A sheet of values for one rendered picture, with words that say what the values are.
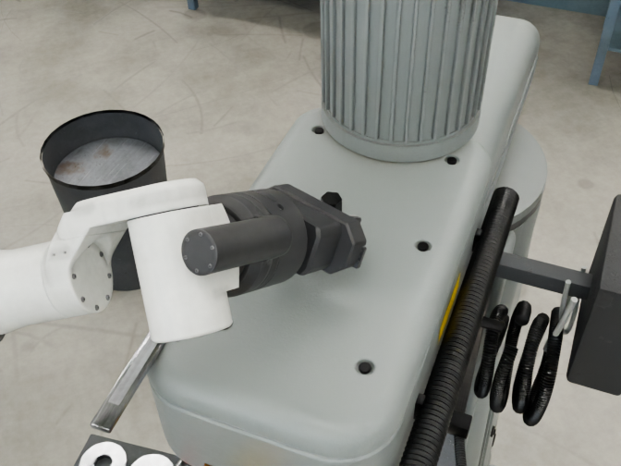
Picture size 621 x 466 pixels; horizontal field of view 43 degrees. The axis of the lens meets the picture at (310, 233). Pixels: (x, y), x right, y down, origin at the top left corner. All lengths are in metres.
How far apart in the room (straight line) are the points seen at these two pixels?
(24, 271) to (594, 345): 0.77
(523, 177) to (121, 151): 2.13
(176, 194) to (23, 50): 4.55
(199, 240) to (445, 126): 0.44
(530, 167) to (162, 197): 0.99
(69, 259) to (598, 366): 0.79
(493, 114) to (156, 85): 3.45
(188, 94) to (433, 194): 3.62
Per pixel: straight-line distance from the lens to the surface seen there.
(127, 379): 0.74
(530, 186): 1.45
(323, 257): 0.73
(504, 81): 1.34
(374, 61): 0.87
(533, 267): 1.20
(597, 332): 1.13
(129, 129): 3.33
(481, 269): 0.94
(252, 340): 0.75
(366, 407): 0.71
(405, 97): 0.88
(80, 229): 0.63
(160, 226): 0.60
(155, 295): 0.60
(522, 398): 1.26
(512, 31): 1.48
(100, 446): 1.64
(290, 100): 4.34
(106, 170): 3.21
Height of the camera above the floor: 2.48
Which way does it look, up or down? 45 degrees down
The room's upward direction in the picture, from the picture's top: 2 degrees counter-clockwise
